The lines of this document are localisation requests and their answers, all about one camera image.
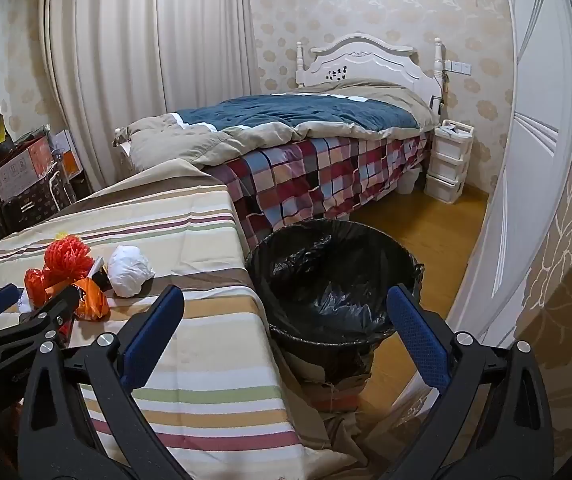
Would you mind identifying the striped tablecloth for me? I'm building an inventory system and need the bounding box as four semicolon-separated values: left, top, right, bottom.
0;158;361;480

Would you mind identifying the cream curtain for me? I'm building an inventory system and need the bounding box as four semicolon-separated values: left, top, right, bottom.
41;0;259;193

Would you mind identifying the cardboard box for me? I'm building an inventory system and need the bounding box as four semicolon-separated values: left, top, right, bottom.
0;140;58;196

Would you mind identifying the white plastic drawer unit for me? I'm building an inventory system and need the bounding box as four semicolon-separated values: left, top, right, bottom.
425;120;475;204

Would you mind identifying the red plastic bag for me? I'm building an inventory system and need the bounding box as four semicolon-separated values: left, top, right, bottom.
24;267;54;307

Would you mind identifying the black trash bin with bag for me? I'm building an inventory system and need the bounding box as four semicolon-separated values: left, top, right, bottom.
244;218;425;386

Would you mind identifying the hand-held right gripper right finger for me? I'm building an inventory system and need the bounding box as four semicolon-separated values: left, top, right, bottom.
386;284;555;480

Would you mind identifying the orange wrapper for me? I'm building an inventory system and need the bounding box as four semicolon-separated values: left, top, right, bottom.
72;279;112;322

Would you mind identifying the small dark packet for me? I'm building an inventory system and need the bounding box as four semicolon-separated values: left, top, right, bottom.
90;257;112;292

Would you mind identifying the white bed headboard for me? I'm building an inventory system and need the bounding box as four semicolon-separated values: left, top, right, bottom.
296;33;444;98

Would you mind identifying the white door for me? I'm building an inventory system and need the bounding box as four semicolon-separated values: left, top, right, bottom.
443;0;572;356

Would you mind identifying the white and orange box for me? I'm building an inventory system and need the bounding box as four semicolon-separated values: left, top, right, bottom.
55;130;87;176

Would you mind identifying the white plastic bag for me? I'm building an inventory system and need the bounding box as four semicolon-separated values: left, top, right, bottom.
107;245;155;297

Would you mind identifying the plaid bed sheet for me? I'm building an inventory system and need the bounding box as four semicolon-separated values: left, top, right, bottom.
206;130;436;256

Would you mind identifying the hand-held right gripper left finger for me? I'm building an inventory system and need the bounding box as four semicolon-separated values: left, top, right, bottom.
17;285;201;480

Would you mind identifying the white bed footboard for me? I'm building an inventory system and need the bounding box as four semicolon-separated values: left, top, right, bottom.
113;126;133;157

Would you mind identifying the bed with blue-beige quilt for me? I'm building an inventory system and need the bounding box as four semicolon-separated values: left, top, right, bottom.
114;78;439;170

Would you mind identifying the brown patterned bag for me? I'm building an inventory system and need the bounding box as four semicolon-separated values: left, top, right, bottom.
0;160;78;228

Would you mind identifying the red foam fruit net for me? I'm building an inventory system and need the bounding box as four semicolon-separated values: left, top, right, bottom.
43;239;96;286

